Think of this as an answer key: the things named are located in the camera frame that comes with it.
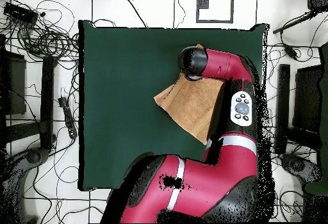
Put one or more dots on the tan terry towel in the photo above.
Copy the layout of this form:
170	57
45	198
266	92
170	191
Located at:
189	106

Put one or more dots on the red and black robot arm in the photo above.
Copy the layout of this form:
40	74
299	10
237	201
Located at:
217	183

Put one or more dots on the dark flat panel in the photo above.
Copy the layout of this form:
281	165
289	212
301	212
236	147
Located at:
16	85
307	98

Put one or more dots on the dark green table cloth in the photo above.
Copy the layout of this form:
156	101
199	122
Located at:
115	106

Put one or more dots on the black power strip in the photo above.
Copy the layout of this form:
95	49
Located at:
68	117

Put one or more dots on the black stand bar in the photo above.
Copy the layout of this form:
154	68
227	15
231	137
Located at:
283	106
47	101

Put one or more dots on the black power adapter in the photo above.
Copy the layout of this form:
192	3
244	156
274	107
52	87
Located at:
290	52

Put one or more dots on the black rod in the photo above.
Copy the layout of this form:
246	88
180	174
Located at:
294	22

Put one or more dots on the dark green hanging cloth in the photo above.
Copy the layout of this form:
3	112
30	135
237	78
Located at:
324	106

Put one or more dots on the black hub box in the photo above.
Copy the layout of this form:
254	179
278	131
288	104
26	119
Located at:
19	12

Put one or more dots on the black device box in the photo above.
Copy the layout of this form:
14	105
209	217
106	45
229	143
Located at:
317	0

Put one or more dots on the grey rectangular floor frame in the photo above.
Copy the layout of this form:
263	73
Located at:
215	21

